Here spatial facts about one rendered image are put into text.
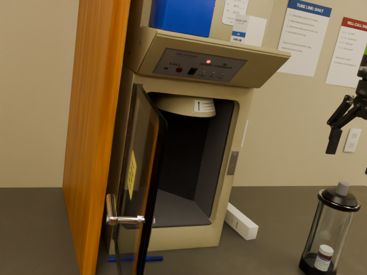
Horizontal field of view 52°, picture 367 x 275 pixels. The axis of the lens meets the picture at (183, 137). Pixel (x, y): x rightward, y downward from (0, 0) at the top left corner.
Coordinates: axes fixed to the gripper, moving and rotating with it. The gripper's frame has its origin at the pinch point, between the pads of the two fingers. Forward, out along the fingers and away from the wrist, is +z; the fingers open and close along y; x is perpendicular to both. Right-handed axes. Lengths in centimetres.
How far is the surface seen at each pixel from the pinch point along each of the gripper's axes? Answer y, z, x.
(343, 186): 1.5, 6.9, -0.9
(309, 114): -57, 1, 36
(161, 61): -9, -17, -52
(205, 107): -17.0, -6.0, -35.4
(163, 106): -20.5, -4.5, -45.2
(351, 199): 4.2, 9.4, 0.1
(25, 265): -13, 34, -75
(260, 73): -8.0, -17.5, -27.7
